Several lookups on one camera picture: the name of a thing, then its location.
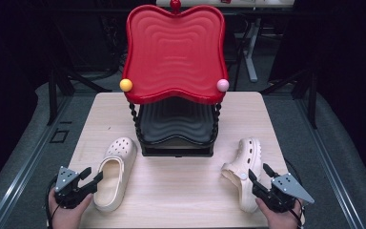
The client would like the cream clog shoe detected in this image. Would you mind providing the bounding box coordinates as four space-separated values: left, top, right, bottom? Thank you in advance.
220 136 263 214
93 136 138 213

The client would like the thin black cable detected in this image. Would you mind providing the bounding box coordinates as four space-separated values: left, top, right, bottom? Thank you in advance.
284 157 301 186

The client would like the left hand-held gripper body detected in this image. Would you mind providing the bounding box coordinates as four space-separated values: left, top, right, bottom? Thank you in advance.
54 165 92 210

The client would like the white desk leg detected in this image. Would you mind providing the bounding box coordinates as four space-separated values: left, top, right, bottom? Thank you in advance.
241 18 262 84

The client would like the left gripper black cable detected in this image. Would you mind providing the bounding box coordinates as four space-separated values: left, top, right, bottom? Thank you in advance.
45 177 61 229

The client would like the person's right hand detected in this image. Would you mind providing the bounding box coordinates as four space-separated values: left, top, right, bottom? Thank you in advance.
255 198 303 229

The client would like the grey metal floor rail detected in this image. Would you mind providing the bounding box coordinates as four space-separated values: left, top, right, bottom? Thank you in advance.
0 94 74 229
294 94 366 229

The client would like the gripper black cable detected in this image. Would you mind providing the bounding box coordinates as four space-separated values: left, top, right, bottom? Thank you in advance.
45 177 61 229
290 198 306 228

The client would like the person's left hand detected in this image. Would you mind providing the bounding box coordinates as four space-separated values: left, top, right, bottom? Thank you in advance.
48 189 94 229

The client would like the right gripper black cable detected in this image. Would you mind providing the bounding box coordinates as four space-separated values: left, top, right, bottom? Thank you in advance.
290 198 306 228

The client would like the black metal stand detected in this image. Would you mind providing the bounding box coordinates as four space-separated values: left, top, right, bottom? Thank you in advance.
259 68 319 130
47 63 112 126

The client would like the white background desk top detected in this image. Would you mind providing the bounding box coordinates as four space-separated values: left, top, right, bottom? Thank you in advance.
155 0 295 10

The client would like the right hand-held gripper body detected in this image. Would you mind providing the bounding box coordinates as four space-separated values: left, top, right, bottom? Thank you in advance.
253 173 315 214

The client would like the red and black shoe rack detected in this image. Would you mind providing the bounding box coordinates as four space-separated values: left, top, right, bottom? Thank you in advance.
119 0 231 157

